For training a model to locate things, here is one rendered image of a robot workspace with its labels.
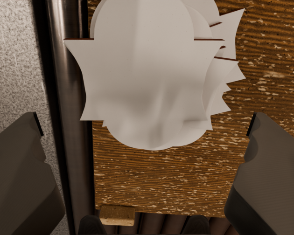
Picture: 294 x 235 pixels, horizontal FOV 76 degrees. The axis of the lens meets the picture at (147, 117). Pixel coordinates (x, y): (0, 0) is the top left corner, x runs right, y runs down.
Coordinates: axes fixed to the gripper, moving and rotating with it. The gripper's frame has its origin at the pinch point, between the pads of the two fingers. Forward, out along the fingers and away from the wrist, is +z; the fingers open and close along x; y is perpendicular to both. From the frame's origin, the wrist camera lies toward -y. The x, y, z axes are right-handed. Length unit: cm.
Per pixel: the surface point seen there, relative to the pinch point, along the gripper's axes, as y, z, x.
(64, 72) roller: 1.2, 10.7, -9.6
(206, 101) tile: 1.7, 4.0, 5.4
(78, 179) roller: 19.9, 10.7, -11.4
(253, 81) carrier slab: 1.7, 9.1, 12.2
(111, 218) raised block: 24.4, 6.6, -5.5
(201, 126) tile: 4.4, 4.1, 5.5
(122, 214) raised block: 24.6, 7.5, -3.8
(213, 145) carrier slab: 11.1, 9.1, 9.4
